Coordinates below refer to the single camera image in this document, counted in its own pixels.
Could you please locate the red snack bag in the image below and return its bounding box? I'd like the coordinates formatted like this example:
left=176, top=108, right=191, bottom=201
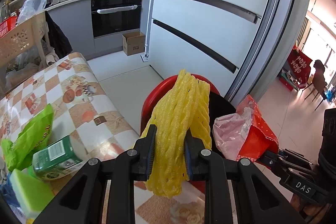
left=213, top=95, right=279, bottom=162

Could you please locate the green cap drink bottle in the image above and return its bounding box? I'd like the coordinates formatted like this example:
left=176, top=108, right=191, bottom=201
left=32, top=135, right=87, bottom=180

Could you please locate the yellow foam fruit net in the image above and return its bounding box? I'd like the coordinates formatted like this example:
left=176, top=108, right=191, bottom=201
left=140, top=69, right=213, bottom=199

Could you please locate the green snack bag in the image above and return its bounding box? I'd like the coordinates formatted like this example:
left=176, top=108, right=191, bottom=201
left=1, top=104, right=54, bottom=172

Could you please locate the black trash bin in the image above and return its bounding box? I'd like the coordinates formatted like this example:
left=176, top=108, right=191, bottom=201
left=209, top=92, right=236, bottom=158

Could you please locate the checkered floral tablecloth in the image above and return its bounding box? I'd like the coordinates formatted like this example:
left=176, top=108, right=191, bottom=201
left=1, top=53, right=205, bottom=223

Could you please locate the green yellow sponge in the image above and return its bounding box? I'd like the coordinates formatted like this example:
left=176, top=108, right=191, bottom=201
left=9, top=169, right=54, bottom=219

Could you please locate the cardboard box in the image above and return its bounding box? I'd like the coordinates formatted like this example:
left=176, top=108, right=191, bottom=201
left=122, top=31, right=145, bottom=56

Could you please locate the black hanging cloth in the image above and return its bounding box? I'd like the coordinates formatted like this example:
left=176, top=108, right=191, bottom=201
left=45, top=11, right=72, bottom=59

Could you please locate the white refrigerator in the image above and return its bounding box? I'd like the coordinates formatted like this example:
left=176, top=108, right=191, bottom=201
left=149, top=0, right=309, bottom=105

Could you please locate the black built-in oven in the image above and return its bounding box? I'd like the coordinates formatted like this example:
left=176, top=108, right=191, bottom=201
left=91, top=0, right=142, bottom=38

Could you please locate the red plastic basket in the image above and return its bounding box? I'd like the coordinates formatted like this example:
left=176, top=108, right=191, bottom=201
left=0, top=16, right=17, bottom=38

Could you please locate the clear plastic bag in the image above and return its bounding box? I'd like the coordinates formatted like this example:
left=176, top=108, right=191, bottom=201
left=17, top=0, right=47, bottom=24

